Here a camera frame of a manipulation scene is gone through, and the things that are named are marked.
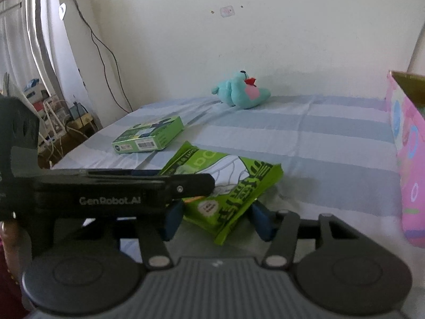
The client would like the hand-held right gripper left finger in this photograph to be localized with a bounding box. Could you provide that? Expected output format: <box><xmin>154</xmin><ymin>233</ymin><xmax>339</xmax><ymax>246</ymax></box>
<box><xmin>66</xmin><ymin>201</ymin><xmax>185</xmax><ymax>270</ymax></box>

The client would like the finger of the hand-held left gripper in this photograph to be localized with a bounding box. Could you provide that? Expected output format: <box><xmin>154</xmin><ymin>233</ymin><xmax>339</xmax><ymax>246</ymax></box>
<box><xmin>88</xmin><ymin>169</ymin><xmax>216</xmax><ymax>207</ymax></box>

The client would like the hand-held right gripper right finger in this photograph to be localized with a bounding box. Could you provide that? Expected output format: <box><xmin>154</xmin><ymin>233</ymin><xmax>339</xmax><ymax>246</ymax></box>
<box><xmin>249</xmin><ymin>203</ymin><xmax>366</xmax><ymax>270</ymax></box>

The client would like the green snack packet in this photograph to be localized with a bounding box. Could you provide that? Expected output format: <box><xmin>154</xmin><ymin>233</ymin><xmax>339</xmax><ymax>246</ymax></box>
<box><xmin>158</xmin><ymin>141</ymin><xmax>284</xmax><ymax>247</ymax></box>

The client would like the pink storage box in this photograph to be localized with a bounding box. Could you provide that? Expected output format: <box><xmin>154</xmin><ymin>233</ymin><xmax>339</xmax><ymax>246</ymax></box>
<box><xmin>385</xmin><ymin>69</ymin><xmax>425</xmax><ymax>248</ymax></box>

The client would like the person's left hand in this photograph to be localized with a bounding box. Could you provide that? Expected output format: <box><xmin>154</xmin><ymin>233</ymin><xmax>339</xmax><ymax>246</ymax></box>
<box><xmin>0</xmin><ymin>221</ymin><xmax>22</xmax><ymax>284</ymax></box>

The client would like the green cardboard box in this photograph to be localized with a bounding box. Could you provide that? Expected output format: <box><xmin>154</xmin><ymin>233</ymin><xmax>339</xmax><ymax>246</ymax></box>
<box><xmin>111</xmin><ymin>115</ymin><xmax>185</xmax><ymax>155</ymax></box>

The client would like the blue and white box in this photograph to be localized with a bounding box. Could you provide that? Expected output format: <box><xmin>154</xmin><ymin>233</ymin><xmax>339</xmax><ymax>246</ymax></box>
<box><xmin>23</xmin><ymin>78</ymin><xmax>48</xmax><ymax>99</ymax></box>

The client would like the striped blue bed sheet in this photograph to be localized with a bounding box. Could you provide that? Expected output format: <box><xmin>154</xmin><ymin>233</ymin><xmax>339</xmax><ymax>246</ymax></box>
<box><xmin>50</xmin><ymin>94</ymin><xmax>410</xmax><ymax>260</ymax></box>

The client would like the teal plush toy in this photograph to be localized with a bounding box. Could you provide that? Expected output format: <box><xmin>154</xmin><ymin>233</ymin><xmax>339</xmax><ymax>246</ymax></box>
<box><xmin>211</xmin><ymin>70</ymin><xmax>271</xmax><ymax>110</ymax></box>

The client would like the white curtain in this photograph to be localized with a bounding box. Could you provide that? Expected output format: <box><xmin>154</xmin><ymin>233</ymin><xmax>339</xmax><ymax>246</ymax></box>
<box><xmin>0</xmin><ymin>0</ymin><xmax>104</xmax><ymax>131</ymax></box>

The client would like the white wire rack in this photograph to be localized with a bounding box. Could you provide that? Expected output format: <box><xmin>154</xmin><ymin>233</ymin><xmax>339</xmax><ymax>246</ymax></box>
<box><xmin>38</xmin><ymin>98</ymin><xmax>71</xmax><ymax>147</ymax></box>

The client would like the dark wall cable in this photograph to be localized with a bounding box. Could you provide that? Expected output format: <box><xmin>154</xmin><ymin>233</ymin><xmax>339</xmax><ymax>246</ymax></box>
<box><xmin>59</xmin><ymin>0</ymin><xmax>134</xmax><ymax>114</ymax></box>

